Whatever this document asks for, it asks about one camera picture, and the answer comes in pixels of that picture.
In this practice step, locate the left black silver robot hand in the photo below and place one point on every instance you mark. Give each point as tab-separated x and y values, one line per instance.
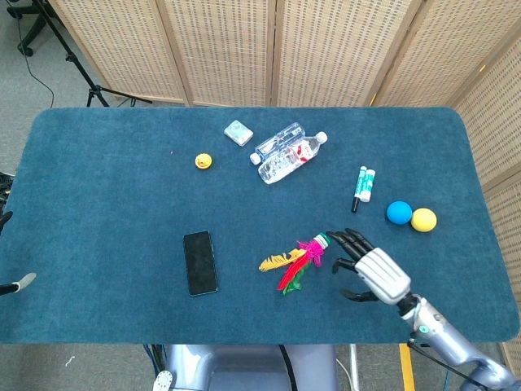
16	285

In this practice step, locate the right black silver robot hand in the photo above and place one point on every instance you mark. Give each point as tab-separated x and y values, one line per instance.
380	271

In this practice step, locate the colourful feather shuttlecock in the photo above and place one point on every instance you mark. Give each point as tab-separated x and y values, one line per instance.
303	260

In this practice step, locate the black tripod stand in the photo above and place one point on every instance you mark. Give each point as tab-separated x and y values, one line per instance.
81	65

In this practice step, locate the blue foam ball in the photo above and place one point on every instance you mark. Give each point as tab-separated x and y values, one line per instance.
399	212

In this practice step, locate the yellow foam ball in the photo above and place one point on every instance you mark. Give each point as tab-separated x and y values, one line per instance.
423	220

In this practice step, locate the green white marker pen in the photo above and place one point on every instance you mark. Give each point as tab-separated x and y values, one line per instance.
358	188

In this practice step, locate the green white glue stick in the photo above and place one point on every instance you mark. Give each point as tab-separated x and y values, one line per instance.
368	184

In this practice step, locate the yellow floor tape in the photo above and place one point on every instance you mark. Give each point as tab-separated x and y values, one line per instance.
407	366

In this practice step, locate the blue table mat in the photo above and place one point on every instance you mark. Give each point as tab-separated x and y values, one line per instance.
122	244

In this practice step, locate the clear bottle red label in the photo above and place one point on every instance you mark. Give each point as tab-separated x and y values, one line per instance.
291	159

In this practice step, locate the silver robot torso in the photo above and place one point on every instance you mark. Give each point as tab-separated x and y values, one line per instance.
252	368

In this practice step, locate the clear bottle blue label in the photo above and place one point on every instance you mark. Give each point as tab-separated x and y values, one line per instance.
277	142

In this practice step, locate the black smartphone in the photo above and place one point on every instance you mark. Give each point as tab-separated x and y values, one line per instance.
200	262

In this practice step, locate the small pale green box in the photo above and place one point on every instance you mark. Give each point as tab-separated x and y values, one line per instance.
238	132

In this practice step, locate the yellow rubber duck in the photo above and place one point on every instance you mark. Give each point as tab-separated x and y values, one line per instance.
203	161

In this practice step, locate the woven bamboo folding screen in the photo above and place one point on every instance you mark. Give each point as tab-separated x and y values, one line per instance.
325	49

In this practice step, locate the black office chair base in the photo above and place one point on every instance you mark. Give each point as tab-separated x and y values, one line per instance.
26	20

